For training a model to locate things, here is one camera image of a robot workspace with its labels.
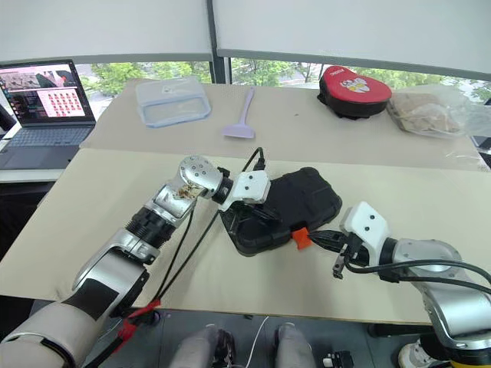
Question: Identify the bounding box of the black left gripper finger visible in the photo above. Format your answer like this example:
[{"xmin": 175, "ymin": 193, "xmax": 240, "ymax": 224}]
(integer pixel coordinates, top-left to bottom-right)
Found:
[
  {"xmin": 255, "ymin": 202, "xmax": 284, "ymax": 225},
  {"xmin": 246, "ymin": 215, "xmax": 293, "ymax": 236}
]

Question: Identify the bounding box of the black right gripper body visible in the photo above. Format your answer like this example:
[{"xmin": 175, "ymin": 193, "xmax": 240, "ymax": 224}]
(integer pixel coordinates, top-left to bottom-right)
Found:
[{"xmin": 331, "ymin": 229, "xmax": 371, "ymax": 279}]

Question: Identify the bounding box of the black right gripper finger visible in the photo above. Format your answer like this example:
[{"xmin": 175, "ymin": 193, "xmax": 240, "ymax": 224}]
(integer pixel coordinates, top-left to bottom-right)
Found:
[
  {"xmin": 311, "ymin": 239, "xmax": 344, "ymax": 255},
  {"xmin": 307, "ymin": 228, "xmax": 347, "ymax": 242}
]

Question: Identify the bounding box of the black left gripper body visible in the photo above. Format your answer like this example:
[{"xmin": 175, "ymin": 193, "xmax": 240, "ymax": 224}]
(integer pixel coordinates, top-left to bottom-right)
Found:
[{"xmin": 231, "ymin": 199, "xmax": 275, "ymax": 222}]

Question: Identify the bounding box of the black plastic tool case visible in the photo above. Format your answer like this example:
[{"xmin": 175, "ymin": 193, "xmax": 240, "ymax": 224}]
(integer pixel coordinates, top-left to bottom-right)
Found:
[{"xmin": 219, "ymin": 166, "xmax": 344, "ymax": 258}]

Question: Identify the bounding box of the lavender plastic spatula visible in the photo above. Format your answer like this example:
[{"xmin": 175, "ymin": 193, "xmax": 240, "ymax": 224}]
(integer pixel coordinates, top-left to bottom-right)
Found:
[{"xmin": 222, "ymin": 85, "xmax": 257, "ymax": 140}]

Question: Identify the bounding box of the grey rounded leg shape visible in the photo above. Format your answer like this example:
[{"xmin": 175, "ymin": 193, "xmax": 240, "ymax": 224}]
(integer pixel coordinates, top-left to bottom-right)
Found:
[
  {"xmin": 173, "ymin": 324, "xmax": 236, "ymax": 368},
  {"xmin": 273, "ymin": 322, "xmax": 316, "ymax": 368}
]

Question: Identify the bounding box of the black white floor device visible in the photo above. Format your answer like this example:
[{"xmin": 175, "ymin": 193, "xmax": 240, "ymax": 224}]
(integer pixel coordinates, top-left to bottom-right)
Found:
[{"xmin": 321, "ymin": 350, "xmax": 356, "ymax": 368}]

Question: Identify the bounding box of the clear blue-rimmed plastic container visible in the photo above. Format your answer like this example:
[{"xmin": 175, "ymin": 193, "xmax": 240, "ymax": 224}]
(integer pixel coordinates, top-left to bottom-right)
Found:
[{"xmin": 134, "ymin": 75, "xmax": 213, "ymax": 130}]

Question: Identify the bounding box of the white shoe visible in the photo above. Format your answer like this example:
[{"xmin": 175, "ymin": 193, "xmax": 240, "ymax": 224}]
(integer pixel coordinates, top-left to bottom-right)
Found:
[{"xmin": 397, "ymin": 340, "xmax": 439, "ymax": 368}]

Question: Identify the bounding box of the beige folded cloth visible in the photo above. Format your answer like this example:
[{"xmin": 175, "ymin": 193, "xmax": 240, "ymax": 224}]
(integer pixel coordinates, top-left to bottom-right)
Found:
[{"xmin": 387, "ymin": 93, "xmax": 461, "ymax": 135}]

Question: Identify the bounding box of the red and black bag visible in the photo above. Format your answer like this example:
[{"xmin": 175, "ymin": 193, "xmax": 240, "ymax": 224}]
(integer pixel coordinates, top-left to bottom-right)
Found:
[{"xmin": 316, "ymin": 64, "xmax": 394, "ymax": 121}]

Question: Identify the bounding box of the clear plastic bag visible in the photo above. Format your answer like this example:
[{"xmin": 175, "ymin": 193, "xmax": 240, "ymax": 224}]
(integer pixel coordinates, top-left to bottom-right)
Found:
[{"xmin": 386, "ymin": 84, "xmax": 491, "ymax": 140}]

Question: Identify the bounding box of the white roller blind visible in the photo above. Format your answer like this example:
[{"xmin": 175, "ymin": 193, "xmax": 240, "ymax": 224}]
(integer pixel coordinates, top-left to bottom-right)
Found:
[
  {"xmin": 0, "ymin": 0, "xmax": 216, "ymax": 64},
  {"xmin": 211, "ymin": 0, "xmax": 491, "ymax": 82}
]

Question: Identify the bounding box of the open grey laptop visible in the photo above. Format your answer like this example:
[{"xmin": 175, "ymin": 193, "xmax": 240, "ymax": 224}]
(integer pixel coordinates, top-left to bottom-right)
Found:
[{"xmin": 0, "ymin": 58, "xmax": 97, "ymax": 171}]

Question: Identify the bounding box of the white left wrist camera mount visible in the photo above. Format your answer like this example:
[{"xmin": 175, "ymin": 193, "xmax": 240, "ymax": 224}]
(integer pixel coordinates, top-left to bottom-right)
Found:
[{"xmin": 217, "ymin": 169, "xmax": 272, "ymax": 213}]

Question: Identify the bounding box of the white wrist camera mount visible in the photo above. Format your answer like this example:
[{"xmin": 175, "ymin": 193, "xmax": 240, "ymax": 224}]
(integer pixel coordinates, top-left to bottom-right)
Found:
[
  {"xmin": 338, "ymin": 201, "xmax": 390, "ymax": 255},
  {"xmin": 217, "ymin": 169, "xmax": 272, "ymax": 213}
]

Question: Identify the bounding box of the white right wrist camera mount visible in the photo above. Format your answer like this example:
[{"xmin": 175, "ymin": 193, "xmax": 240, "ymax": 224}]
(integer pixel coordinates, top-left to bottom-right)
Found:
[{"xmin": 338, "ymin": 201, "xmax": 390, "ymax": 255}]

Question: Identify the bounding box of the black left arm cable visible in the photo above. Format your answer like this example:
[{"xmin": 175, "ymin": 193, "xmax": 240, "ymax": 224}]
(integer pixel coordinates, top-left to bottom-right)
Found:
[{"xmin": 154, "ymin": 146, "xmax": 267, "ymax": 308}]

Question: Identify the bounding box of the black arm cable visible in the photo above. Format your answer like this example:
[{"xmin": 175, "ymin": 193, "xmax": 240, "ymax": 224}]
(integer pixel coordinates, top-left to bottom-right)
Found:
[
  {"xmin": 342, "ymin": 257, "xmax": 491, "ymax": 297},
  {"xmin": 154, "ymin": 146, "xmax": 267, "ymax": 308}
]

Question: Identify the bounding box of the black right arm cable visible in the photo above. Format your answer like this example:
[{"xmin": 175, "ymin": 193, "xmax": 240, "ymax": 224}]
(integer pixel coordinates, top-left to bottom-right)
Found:
[{"xmin": 342, "ymin": 257, "xmax": 491, "ymax": 297}]

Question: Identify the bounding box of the white floor cable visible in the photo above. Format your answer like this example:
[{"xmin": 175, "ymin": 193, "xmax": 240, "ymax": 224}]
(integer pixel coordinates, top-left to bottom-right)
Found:
[{"xmin": 246, "ymin": 315, "xmax": 272, "ymax": 368}]

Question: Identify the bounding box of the red tape on cable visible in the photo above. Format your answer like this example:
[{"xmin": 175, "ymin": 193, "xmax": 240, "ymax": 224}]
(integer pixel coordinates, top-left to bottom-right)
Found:
[{"xmin": 117, "ymin": 298, "xmax": 163, "ymax": 348}]

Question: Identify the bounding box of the dark window frame pillar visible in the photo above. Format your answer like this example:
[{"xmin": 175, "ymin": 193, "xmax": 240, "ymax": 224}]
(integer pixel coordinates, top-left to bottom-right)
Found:
[{"xmin": 205, "ymin": 0, "xmax": 233, "ymax": 86}]

